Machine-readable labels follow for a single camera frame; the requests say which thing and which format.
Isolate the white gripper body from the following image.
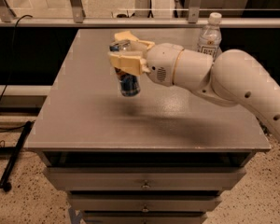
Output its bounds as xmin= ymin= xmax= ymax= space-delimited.
xmin=147 ymin=43 xmax=184 ymax=87

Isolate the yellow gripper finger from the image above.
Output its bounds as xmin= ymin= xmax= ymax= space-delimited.
xmin=114 ymin=31 xmax=156 ymax=52
xmin=108 ymin=52 xmax=150 ymax=76

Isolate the blue silver redbull can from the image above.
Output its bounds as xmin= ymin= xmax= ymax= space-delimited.
xmin=108 ymin=39 xmax=142 ymax=98

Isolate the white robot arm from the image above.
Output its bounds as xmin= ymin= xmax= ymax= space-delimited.
xmin=108 ymin=31 xmax=280 ymax=143

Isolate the yellow sponge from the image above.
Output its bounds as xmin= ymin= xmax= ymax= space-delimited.
xmin=114 ymin=31 xmax=138 ymax=41

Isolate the clear plastic water bottle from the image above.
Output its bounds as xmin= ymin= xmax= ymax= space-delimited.
xmin=197 ymin=12 xmax=222 ymax=58

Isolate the grey drawer cabinet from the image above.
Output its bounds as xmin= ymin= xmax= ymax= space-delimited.
xmin=26 ymin=29 xmax=270 ymax=224

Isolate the black rod on floor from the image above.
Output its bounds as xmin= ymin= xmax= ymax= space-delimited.
xmin=0 ymin=121 xmax=33 ymax=192

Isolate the metal railing frame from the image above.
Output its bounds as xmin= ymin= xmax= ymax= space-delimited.
xmin=0 ymin=0 xmax=280 ymax=28

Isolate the black cable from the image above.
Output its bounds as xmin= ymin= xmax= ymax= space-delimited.
xmin=0 ymin=14 xmax=34 ymax=133

